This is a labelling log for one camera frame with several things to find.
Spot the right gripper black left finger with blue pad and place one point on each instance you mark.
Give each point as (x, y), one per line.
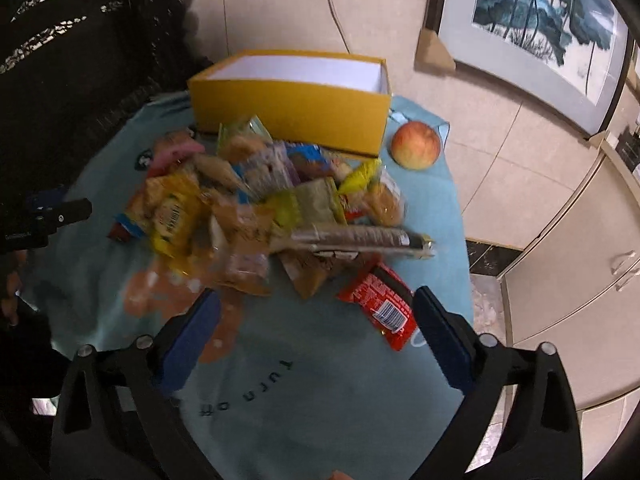
(115, 417)

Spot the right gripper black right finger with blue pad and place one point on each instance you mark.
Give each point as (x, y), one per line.
(541, 439)

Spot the long clear cereal bar packet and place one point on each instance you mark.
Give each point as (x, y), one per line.
(338, 238)

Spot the yellow snack packet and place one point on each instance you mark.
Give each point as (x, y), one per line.
(175, 203)

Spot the light blue printed tablecloth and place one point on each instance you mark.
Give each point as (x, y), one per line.
(308, 387)

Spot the pink snack packet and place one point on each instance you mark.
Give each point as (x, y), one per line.
(173, 147)

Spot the dark carved wooden chair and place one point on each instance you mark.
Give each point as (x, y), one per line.
(73, 72)

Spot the red snack packet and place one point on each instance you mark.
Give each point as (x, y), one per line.
(386, 301)

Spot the blue cookie snack packet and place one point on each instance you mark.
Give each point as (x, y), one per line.
(308, 160)

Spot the red yellow apple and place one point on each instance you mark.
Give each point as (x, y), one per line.
(415, 146)

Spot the yellow cardboard box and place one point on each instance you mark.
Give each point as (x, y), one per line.
(336, 100)

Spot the framed lotus painting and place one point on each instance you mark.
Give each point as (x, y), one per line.
(571, 56)

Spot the white cabinet with handles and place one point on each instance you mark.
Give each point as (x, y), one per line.
(577, 285)

